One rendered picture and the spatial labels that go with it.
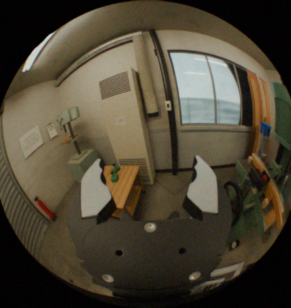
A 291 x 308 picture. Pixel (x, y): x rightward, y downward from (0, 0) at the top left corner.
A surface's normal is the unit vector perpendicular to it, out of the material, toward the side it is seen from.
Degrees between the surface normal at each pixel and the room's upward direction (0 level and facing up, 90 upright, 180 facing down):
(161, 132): 90
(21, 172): 90
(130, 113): 90
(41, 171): 90
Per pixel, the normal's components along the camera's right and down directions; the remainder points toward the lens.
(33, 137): 0.97, -0.05
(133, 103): -0.18, 0.51
